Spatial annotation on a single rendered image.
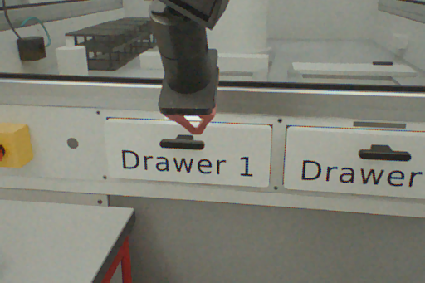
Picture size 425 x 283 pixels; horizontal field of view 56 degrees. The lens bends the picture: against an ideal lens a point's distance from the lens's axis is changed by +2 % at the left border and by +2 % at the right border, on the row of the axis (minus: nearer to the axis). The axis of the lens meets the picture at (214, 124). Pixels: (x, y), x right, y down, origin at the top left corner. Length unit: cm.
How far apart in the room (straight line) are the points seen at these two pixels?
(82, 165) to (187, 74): 39
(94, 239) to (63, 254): 5
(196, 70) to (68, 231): 39
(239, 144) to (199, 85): 22
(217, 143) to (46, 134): 32
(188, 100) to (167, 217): 38
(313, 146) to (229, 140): 14
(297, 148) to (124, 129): 30
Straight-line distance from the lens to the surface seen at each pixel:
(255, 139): 67
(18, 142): 78
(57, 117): 77
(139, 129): 70
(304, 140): 67
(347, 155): 69
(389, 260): 85
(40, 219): 79
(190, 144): 64
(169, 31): 42
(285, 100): 66
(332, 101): 67
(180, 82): 47
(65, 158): 80
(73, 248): 70
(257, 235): 80
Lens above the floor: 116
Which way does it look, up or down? 20 degrees down
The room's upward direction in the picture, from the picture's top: straight up
